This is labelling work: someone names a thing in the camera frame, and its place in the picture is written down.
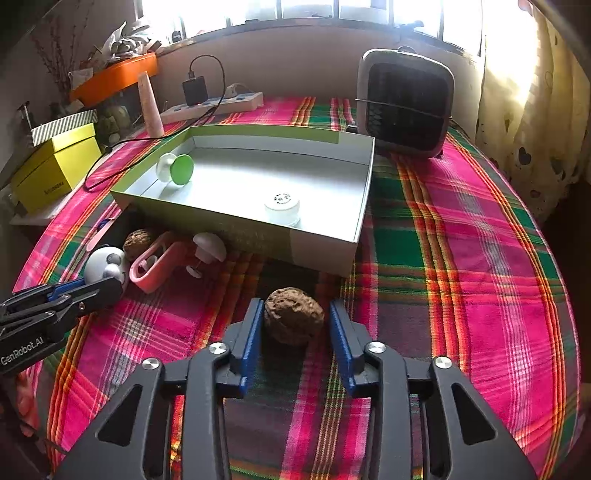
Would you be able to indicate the striped box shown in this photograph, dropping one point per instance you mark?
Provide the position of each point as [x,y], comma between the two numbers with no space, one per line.
[64,125]

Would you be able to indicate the white panda toy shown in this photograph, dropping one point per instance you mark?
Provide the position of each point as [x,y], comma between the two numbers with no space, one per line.
[104,265]

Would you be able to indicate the white round cap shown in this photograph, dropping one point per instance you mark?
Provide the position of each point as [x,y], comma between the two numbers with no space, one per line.
[282,207]

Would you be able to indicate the green patterned jar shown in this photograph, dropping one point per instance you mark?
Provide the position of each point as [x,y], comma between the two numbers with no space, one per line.
[111,121]

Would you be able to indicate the green and white cardboard box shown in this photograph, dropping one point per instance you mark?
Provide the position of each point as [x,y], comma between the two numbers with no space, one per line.
[231,175]

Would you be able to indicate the dried branches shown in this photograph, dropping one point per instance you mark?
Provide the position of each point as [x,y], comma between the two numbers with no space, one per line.
[57,55]

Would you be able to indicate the brown walnut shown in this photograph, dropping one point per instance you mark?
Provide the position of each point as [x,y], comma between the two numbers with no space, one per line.
[138,242]
[293,316]

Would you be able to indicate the grey electric heater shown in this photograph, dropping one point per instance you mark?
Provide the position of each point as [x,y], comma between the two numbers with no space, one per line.
[406,106]

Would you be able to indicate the pink plastic clip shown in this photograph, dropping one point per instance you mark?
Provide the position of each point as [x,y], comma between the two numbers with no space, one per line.
[161,267]

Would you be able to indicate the plaid tablecloth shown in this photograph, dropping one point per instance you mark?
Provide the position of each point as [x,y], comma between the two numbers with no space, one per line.
[461,254]

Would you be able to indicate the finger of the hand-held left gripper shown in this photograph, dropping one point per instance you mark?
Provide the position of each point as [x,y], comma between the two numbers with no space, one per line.
[99,295]
[69,288]

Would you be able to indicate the yellow box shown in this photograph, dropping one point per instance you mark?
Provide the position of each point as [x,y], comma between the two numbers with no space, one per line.
[51,170]

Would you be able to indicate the white power strip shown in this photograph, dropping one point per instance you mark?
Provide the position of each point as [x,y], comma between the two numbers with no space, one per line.
[217,104]

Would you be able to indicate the pink tube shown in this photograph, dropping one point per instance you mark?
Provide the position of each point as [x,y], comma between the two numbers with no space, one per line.
[150,106]

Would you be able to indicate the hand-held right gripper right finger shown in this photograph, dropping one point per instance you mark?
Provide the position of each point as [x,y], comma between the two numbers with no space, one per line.
[339,346]

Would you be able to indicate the black charger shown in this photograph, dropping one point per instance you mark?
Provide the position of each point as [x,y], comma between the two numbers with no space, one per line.
[195,90]

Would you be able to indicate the cream patterned curtain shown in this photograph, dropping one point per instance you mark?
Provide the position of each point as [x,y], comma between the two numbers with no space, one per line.
[521,92]

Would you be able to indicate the black heater plug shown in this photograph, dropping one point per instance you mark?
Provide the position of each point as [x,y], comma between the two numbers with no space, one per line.
[352,128]

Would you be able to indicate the white plastic bags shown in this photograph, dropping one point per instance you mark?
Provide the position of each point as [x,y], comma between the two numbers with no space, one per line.
[122,44]

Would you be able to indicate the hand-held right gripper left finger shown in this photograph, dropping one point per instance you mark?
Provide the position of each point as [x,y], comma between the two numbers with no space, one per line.
[251,341]

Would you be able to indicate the orange tray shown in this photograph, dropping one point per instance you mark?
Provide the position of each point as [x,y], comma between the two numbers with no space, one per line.
[115,76]

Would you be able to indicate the green and white mushroom-shaped knob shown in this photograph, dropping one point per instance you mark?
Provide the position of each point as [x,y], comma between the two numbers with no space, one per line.
[181,168]

